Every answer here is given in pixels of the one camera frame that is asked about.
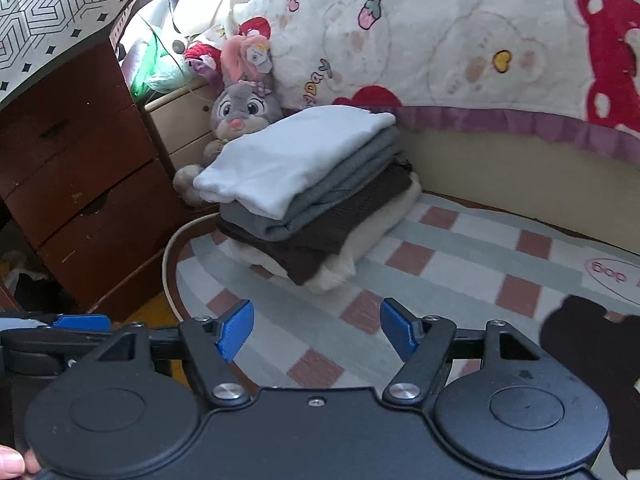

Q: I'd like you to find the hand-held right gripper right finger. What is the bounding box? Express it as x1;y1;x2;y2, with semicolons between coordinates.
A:
379;298;544;407

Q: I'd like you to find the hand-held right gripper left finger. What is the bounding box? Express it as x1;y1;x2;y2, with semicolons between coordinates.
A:
93;298;256;407

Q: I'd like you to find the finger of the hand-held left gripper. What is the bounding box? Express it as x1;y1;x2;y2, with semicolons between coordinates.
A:
50;312;113;334
0;328;109;359

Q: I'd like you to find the white t-shirt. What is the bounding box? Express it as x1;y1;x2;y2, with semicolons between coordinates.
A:
192;107;397;221

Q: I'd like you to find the person's left hand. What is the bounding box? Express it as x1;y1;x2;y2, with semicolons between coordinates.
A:
0;444;45;480

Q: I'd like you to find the checked cartoon rug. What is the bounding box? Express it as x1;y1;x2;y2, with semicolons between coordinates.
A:
162;191;640;480

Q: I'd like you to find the cream folded garment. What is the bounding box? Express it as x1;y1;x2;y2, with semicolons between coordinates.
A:
227;180;424;297

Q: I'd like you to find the dark brown knit garment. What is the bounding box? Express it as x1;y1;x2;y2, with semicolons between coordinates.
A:
215;157;417;287

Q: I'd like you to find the brown wooden drawer cabinet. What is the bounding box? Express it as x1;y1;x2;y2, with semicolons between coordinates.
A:
0;39;194;312

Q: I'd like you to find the grey folded garment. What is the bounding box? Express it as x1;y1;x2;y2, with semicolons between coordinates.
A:
217;127;407;244

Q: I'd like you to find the beige nightstand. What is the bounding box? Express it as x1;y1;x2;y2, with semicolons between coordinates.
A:
142;77;227;172

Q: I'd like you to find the grey plush rabbit toy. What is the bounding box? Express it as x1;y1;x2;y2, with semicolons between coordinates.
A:
172;35;287;209

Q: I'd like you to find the green plastic bag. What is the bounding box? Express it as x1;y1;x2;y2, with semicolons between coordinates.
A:
129;24;194;97

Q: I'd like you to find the red plush item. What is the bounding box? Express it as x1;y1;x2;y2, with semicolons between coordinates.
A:
182;39;224;82

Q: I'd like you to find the white quilt with red bears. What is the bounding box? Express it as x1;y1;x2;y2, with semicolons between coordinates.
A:
185;0;640;167

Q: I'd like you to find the geometric patterned cloth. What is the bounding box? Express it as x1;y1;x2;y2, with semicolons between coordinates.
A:
0;0;144;111

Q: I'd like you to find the white bag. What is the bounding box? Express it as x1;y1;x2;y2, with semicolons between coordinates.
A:
140;0;262;44

